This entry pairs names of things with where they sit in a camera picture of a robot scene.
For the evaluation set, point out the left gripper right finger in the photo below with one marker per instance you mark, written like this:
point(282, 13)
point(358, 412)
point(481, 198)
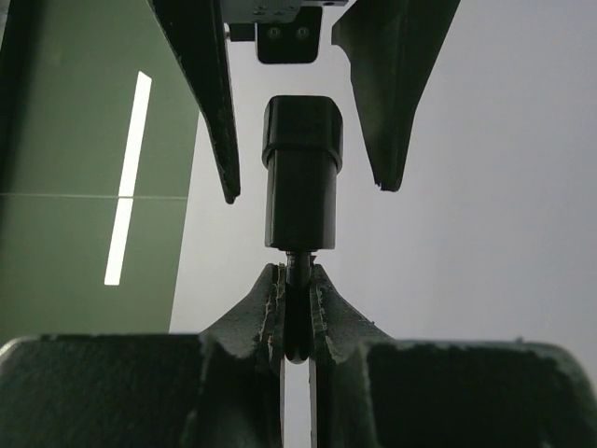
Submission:
point(371, 390)

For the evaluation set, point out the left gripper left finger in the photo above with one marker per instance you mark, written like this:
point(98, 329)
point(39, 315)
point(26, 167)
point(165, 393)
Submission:
point(222, 387)

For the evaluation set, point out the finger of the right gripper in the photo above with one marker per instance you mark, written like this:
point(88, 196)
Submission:
point(195, 33)
point(392, 47)

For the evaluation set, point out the black padlock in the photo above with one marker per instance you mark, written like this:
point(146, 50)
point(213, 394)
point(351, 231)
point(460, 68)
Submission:
point(302, 152)

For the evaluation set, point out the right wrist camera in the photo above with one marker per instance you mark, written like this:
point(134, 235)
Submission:
point(283, 31)

